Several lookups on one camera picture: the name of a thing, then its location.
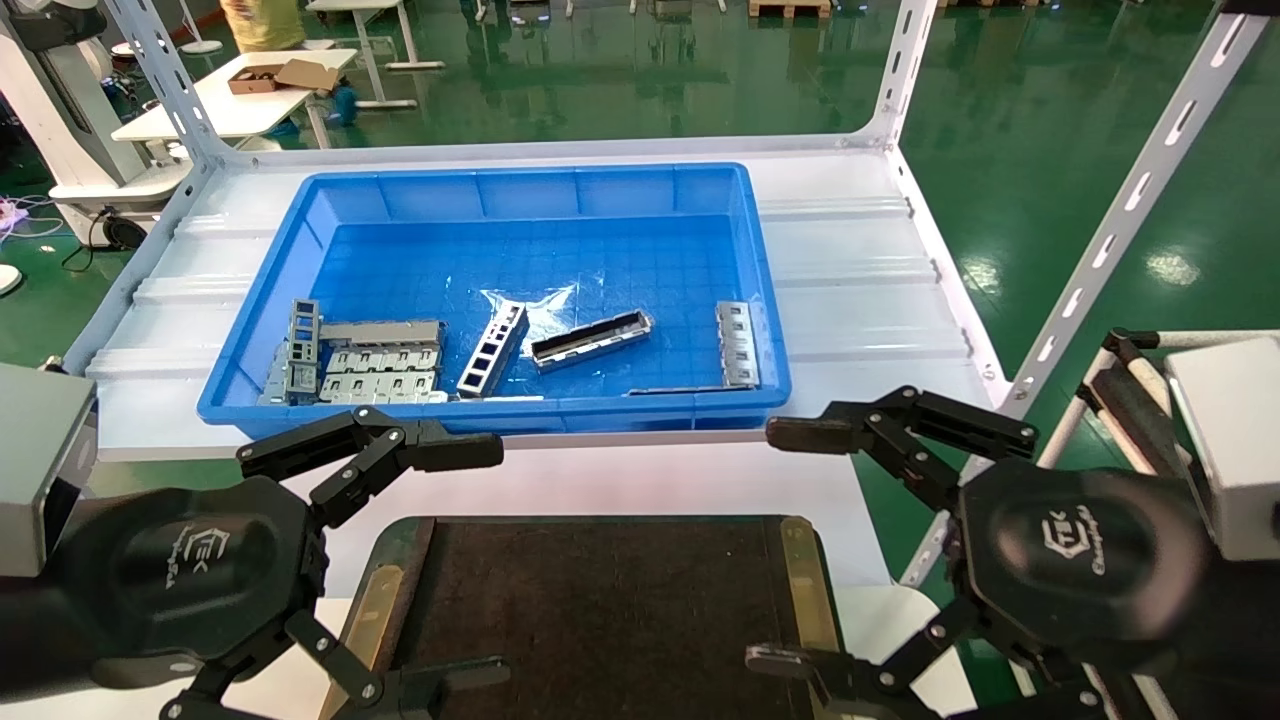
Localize open cardboard box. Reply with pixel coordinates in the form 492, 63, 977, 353
228, 58, 341, 97

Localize pale floor cables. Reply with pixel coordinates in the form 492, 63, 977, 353
0, 195, 66, 243

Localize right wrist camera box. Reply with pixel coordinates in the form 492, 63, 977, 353
1165, 337, 1280, 563

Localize small bent metal piece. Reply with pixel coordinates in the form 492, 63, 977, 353
260, 340, 293, 406

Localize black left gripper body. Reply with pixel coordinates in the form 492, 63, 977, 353
45, 477, 329, 691

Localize grey windowed metal bracket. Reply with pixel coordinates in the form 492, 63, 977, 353
286, 298, 323, 403

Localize white machine stand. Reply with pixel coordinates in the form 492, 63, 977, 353
0, 0, 191, 246

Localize black work mat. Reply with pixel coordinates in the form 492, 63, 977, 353
320, 515, 846, 720

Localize clear plastic film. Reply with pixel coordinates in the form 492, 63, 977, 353
478, 284, 606, 381

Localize black foam roll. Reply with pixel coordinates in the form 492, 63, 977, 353
1085, 362, 1171, 473

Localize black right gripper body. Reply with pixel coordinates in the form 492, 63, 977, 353
945, 458, 1216, 681

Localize white table with thin legs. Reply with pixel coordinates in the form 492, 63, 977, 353
305, 0, 448, 111

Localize ladder shaped metal bracket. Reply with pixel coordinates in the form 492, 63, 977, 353
456, 302, 529, 399

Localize white tube cart frame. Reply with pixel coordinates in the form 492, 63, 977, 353
1040, 328, 1280, 481

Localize dark metal channel part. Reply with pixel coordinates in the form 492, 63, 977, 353
529, 310, 654, 373

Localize silver slotted metal bracket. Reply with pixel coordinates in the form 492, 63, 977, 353
714, 300, 762, 389

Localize person in yellow clothes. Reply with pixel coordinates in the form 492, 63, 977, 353
220, 0, 361, 136

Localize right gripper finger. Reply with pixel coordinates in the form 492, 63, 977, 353
745, 600, 1101, 720
765, 385, 1041, 511

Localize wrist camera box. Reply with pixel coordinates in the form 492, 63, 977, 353
0, 362, 98, 579
1165, 337, 1280, 563

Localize black floor cable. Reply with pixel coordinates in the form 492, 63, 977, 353
60, 205, 151, 273

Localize white work table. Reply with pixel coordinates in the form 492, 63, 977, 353
110, 48, 359, 151

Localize blue plastic bin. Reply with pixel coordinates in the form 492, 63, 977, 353
196, 162, 793, 443

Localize long grey metal box part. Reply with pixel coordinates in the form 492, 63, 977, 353
320, 320, 447, 349

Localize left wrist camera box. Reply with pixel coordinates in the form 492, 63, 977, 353
0, 362, 98, 579

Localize white metal shelf rack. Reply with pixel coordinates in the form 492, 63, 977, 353
62, 0, 1280, 591

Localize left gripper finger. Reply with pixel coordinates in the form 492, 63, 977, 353
160, 610, 513, 720
237, 405, 505, 531

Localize perforated flat metal plate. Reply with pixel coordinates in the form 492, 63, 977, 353
325, 345, 442, 376
318, 372, 449, 405

